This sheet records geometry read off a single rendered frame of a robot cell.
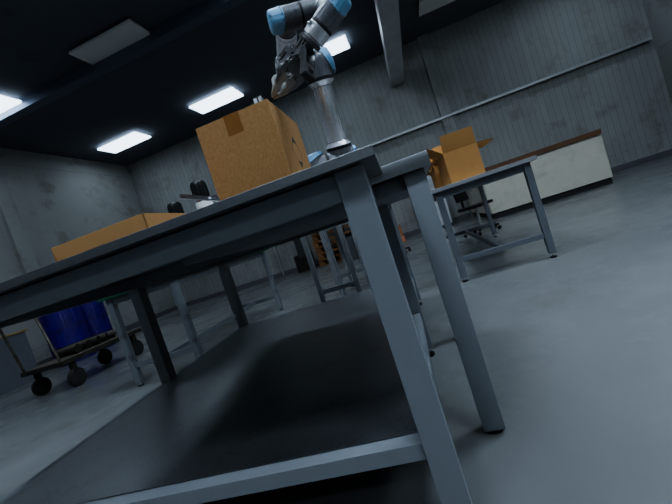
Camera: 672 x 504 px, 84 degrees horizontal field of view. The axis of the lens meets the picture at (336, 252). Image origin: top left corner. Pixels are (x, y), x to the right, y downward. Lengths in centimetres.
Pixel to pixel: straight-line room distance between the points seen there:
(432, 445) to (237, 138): 93
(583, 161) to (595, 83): 364
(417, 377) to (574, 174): 745
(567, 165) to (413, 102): 436
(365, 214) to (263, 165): 47
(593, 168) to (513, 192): 138
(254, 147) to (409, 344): 70
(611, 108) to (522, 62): 235
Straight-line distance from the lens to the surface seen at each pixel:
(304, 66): 124
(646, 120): 1174
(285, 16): 137
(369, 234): 74
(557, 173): 801
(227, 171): 117
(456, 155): 313
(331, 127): 172
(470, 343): 114
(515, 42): 1128
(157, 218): 96
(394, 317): 77
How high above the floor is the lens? 69
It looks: 3 degrees down
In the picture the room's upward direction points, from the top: 18 degrees counter-clockwise
